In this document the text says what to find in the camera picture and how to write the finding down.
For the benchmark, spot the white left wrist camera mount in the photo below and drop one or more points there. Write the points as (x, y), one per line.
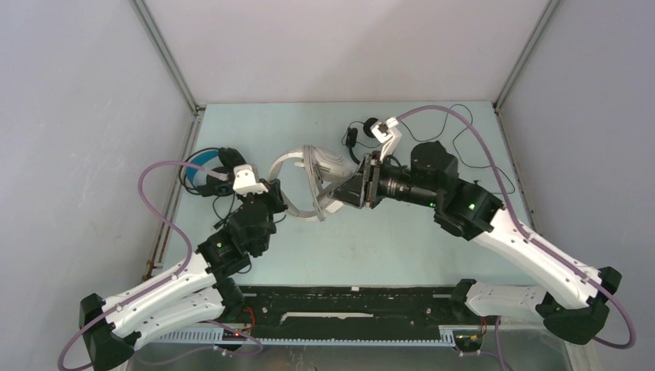
(247, 181)

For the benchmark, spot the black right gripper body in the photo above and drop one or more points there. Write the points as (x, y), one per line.
(382, 182)

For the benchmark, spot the white gaming headset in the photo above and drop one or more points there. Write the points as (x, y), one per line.
(324, 170)

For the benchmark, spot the white slotted cable duct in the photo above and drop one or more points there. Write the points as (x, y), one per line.
(217, 336)

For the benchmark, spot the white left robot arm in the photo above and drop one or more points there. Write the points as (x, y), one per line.
(197, 288)

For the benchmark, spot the aluminium frame post right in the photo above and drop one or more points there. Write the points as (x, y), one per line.
(543, 22)

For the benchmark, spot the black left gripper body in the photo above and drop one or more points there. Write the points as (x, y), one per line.
(273, 204)

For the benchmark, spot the aluminium frame post left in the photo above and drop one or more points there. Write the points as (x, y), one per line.
(143, 12)

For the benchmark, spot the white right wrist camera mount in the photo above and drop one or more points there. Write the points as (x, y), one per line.
(388, 135)

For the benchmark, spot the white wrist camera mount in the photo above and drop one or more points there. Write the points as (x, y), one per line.
(247, 181)
(388, 135)

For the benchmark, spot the black and blue headset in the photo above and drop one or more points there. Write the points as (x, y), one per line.
(212, 173)

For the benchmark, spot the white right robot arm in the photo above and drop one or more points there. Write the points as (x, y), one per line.
(568, 298)

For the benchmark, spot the aluminium frame post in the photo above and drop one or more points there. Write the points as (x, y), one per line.
(143, 12)
(543, 22)

